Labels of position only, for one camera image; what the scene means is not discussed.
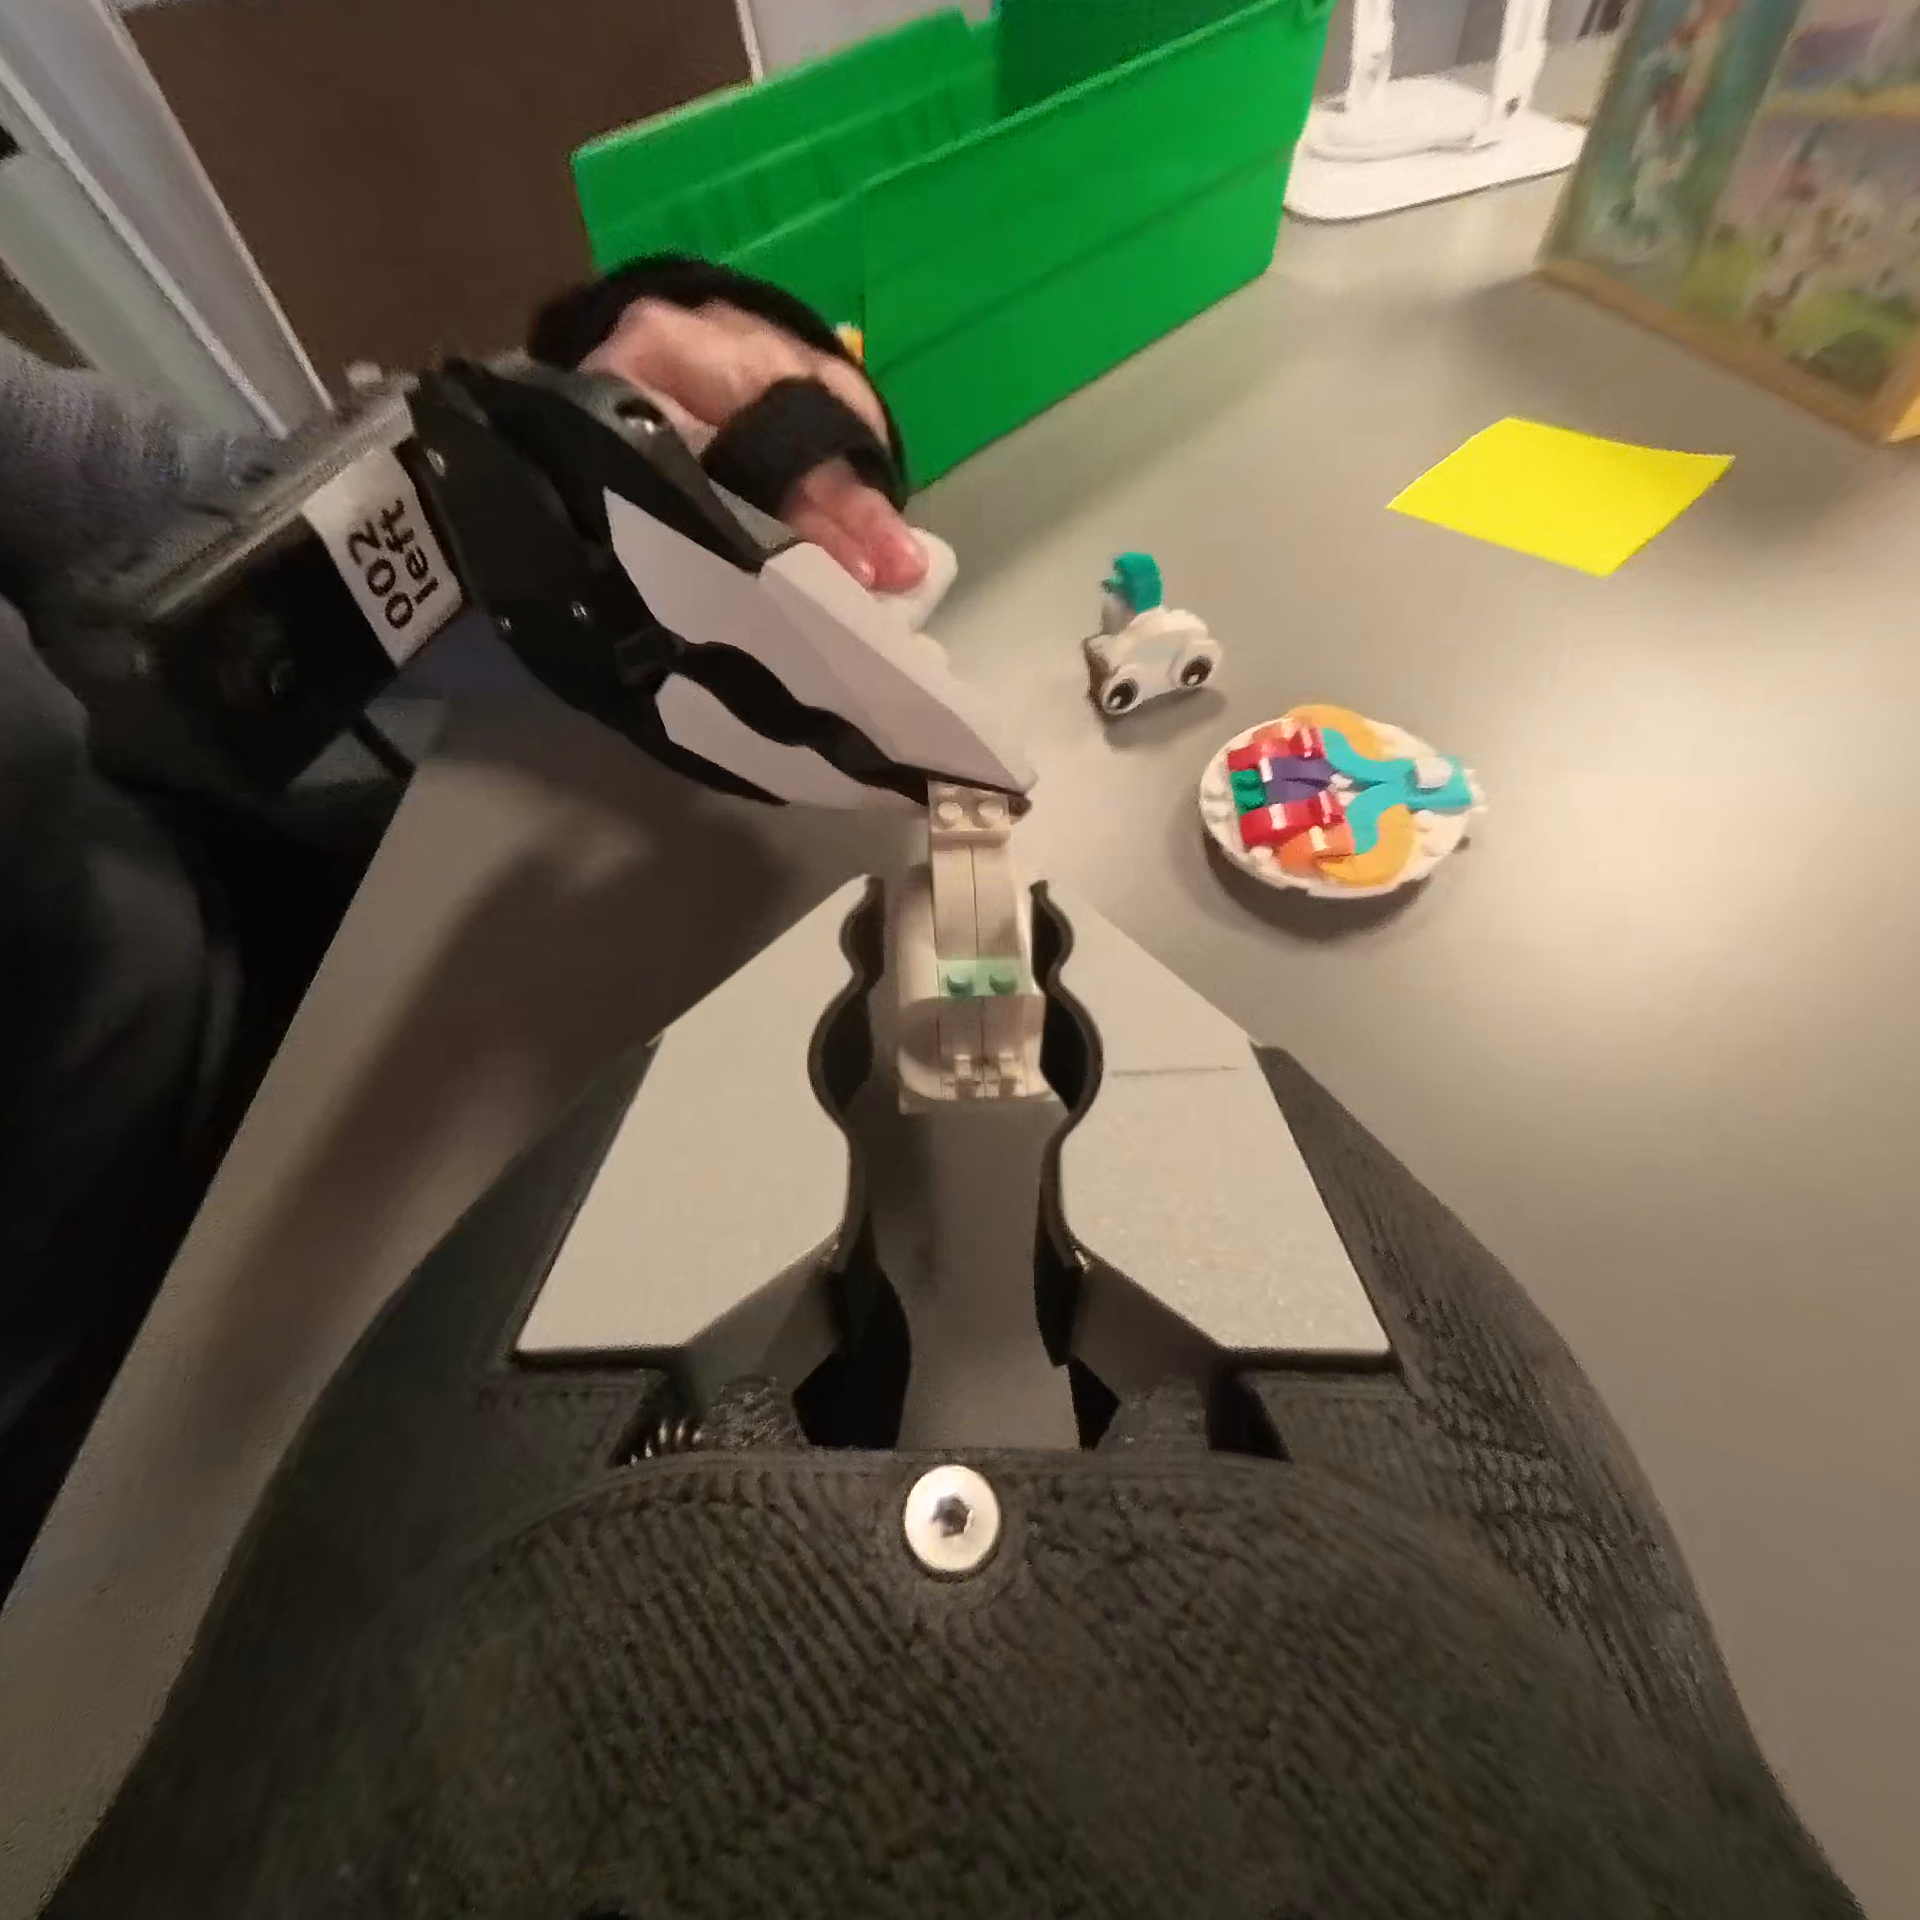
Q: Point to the colourful lego set box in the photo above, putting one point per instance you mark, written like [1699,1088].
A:
[1742,193]

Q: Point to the dark brown board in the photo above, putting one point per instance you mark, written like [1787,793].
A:
[375,180]

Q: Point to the white lego build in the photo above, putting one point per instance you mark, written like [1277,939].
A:
[968,974]

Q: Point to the small white teal lego car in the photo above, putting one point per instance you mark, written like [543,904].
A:
[1147,655]

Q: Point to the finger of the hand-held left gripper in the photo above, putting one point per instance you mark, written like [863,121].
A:
[750,743]
[795,631]

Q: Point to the wooden book stand white base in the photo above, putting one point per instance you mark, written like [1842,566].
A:
[1423,136]

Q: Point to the round white rainbow lego plate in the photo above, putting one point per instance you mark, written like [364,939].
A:
[1336,803]

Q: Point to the person's left forearm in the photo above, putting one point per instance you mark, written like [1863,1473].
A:
[88,451]

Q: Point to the green plastic bin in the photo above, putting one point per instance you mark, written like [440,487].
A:
[1049,225]

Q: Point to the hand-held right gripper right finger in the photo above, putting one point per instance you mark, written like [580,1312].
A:
[1199,1198]

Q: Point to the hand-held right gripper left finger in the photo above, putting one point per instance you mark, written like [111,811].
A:
[706,1198]

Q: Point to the yellow paper sheet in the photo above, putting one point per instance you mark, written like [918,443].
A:
[1558,494]

